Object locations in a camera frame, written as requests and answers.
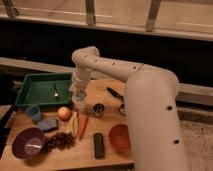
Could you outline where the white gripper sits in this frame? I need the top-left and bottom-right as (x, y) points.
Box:
(69, 74), (89, 93)

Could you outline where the blue grey towel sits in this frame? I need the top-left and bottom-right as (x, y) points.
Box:
(74, 91), (87, 101)

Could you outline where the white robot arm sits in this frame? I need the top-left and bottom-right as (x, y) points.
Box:
(72, 46), (190, 171)

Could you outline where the white paper cup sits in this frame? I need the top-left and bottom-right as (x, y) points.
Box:
(72, 96), (86, 113)

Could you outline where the small metal cup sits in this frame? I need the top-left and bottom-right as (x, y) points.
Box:
(93, 103), (105, 117)

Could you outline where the small blue cup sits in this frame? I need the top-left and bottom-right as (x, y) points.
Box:
(25, 105), (41, 122)

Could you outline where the metal spoon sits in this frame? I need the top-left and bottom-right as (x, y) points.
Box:
(54, 84), (59, 99)

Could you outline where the red yellow apple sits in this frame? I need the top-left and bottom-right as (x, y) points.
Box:
(58, 106), (71, 121)

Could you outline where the orange carrot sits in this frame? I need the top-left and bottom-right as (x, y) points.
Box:
(77, 115), (88, 140)

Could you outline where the green plastic tray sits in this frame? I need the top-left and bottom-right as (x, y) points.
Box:
(15, 73), (72, 108)

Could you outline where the yellow banana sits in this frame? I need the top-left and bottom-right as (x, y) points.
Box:
(66, 112), (78, 137)

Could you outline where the blue sponge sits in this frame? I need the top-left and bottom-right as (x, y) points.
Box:
(37, 118), (58, 132)

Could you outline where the black remote control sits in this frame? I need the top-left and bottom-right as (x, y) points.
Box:
(93, 133), (105, 159)

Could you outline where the dark grape bunch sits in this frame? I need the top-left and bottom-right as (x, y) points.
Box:
(41, 132), (75, 154)

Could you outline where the orange bowl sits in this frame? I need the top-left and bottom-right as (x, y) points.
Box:
(108, 124), (131, 151)

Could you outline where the purple bowl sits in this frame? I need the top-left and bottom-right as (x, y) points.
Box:
(12, 127), (45, 159)

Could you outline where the black handled scoop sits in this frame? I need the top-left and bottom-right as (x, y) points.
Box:
(107, 87), (126, 116)

